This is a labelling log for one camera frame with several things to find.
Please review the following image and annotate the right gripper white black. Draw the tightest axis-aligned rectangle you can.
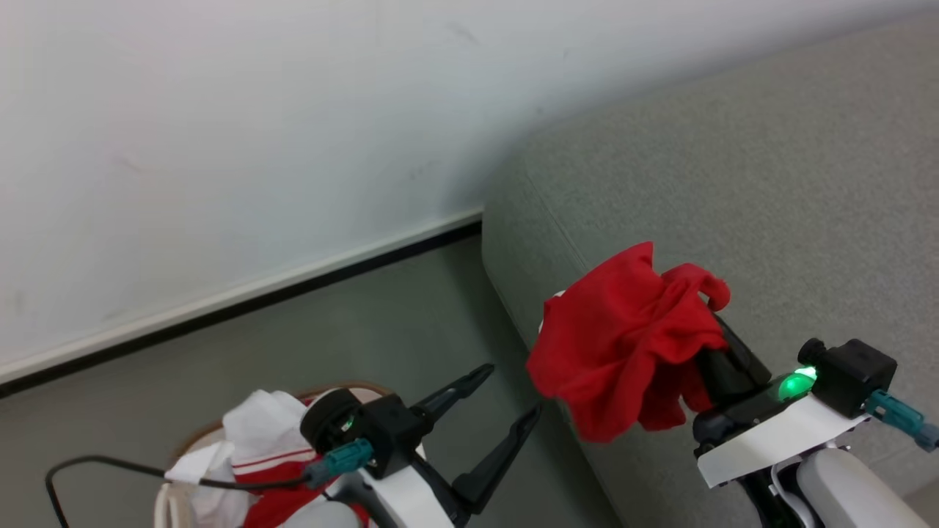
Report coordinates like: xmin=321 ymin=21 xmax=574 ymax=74
xmin=693 ymin=312 xmax=872 ymax=489

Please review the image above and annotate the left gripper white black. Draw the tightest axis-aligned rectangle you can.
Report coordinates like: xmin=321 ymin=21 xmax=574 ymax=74
xmin=332 ymin=363 xmax=544 ymax=528

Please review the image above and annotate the red cloth garment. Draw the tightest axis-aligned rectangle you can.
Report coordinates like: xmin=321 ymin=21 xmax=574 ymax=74
xmin=526 ymin=241 xmax=732 ymax=444

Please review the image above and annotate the grey-green fabric sofa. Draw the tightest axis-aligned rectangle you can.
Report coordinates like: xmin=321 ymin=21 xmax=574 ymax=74
xmin=481 ymin=13 xmax=939 ymax=528

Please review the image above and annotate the white and red striped garment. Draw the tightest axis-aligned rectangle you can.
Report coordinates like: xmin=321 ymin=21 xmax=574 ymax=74
xmin=164 ymin=389 xmax=371 ymax=528

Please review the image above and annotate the black cable with teal plug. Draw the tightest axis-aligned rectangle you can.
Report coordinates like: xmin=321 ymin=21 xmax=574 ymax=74
xmin=45 ymin=438 xmax=376 ymax=528

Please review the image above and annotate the teal right camera cable plug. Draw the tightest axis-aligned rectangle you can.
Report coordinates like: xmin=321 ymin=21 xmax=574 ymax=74
xmin=864 ymin=390 xmax=939 ymax=452

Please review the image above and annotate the black and white wall baseboard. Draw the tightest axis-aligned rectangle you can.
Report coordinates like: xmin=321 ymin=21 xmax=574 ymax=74
xmin=0 ymin=208 xmax=485 ymax=400

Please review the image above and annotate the laundry basket with white handle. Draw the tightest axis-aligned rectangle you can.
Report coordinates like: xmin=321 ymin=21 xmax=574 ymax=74
xmin=153 ymin=381 xmax=397 ymax=528

